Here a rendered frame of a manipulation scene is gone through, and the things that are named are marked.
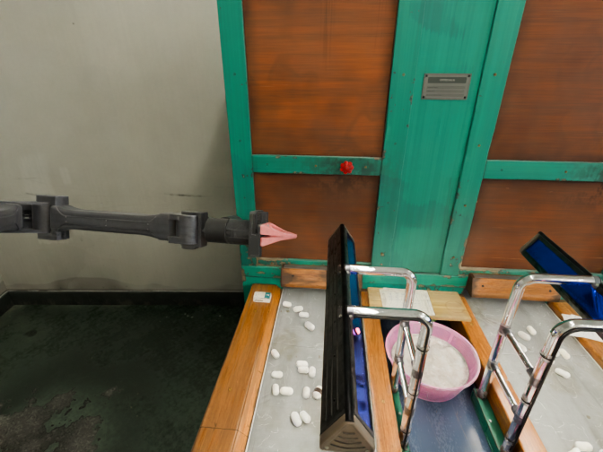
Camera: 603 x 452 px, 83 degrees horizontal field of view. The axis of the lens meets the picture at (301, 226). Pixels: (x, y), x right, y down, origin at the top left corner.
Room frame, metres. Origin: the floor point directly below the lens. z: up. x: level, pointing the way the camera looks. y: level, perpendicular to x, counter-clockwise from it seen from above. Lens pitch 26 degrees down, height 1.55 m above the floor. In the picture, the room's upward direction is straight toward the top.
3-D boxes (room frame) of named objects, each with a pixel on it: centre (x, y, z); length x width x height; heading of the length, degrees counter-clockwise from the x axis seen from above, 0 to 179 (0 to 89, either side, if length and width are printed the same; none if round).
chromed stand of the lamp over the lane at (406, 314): (0.59, -0.17, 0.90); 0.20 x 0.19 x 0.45; 175
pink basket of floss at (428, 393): (0.75, -0.39, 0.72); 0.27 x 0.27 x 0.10
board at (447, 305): (0.97, -0.41, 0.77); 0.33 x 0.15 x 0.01; 85
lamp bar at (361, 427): (0.61, -0.09, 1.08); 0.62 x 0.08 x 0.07; 175
